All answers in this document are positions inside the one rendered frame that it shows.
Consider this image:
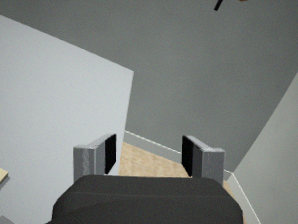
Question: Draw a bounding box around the blue and cream chessboard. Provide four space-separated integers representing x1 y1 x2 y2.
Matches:
0 168 8 184

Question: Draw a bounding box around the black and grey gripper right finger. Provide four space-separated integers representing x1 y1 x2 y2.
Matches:
181 136 225 187

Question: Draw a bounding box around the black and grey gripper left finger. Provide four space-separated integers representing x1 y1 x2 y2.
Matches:
73 134 116 183

